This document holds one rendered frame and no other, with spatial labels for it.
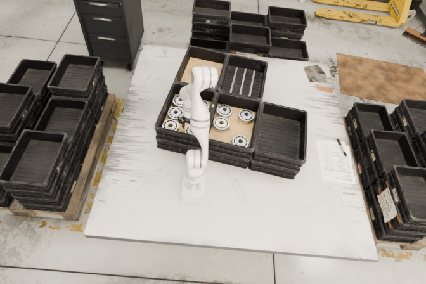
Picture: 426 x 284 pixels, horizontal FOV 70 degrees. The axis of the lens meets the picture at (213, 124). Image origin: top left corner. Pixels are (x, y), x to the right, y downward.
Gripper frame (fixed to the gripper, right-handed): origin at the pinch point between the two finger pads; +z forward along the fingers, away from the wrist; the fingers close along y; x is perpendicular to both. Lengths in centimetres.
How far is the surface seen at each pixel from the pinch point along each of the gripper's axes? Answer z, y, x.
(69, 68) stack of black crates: 40, -126, 50
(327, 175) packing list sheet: 17, 92, 8
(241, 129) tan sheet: 4.9, 31.0, 13.8
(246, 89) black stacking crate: 5, 26, 51
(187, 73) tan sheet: 5, -18, 49
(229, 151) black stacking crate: 3.2, 28.1, -6.1
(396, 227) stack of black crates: 47, 152, 3
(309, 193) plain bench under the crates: 18, 82, -9
